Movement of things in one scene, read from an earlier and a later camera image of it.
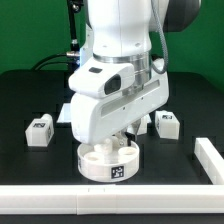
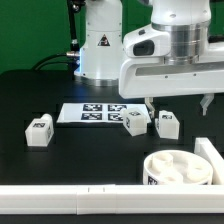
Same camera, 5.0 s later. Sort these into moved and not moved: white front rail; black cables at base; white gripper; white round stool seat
Moved: white gripper; white round stool seat
Not moved: white front rail; black cables at base
